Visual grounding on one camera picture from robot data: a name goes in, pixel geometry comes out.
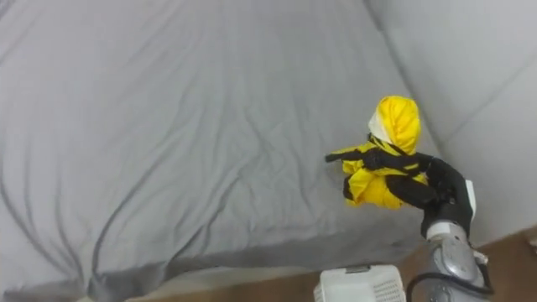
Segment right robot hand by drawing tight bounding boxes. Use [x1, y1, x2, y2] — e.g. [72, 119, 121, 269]
[325, 148, 477, 240]

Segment yellow garment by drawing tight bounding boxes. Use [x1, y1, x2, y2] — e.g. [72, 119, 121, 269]
[331, 95, 430, 211]

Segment white plastic laundry basket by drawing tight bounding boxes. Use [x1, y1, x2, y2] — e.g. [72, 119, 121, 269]
[313, 264, 407, 302]

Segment grey bed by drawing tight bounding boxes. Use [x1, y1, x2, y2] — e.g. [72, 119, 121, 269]
[0, 0, 537, 302]

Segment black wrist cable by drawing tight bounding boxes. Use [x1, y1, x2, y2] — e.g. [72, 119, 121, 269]
[405, 250, 495, 302]

